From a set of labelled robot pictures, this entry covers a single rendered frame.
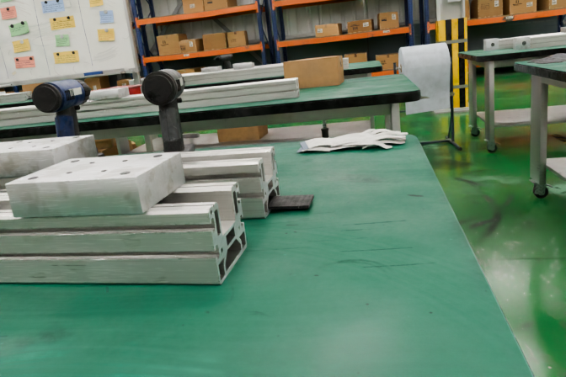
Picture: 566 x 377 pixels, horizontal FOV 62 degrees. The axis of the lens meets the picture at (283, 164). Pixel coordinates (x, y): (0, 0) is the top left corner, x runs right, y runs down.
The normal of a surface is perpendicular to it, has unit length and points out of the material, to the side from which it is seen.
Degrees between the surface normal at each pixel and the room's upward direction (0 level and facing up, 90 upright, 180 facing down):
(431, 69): 95
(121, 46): 90
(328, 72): 89
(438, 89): 101
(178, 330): 0
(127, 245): 90
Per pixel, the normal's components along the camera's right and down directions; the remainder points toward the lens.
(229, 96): -0.14, 0.25
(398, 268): -0.11, -0.96
